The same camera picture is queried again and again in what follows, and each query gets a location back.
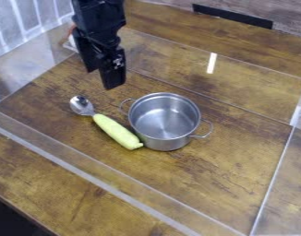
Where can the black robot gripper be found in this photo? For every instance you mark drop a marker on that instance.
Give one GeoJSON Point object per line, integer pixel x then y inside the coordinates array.
{"type": "Point", "coordinates": [98, 20]}

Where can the small stainless steel pot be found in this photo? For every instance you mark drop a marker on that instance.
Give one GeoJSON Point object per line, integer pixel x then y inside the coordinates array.
{"type": "Point", "coordinates": [166, 120]}

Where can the white red toy mushroom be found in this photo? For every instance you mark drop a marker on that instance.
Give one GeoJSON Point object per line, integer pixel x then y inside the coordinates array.
{"type": "Point", "coordinates": [70, 36]}

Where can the black bar on table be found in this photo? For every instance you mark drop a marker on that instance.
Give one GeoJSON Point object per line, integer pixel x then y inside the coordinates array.
{"type": "Point", "coordinates": [219, 13]}

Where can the clear acrylic enclosure wall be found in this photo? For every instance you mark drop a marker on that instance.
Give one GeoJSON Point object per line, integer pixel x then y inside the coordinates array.
{"type": "Point", "coordinates": [87, 187]}

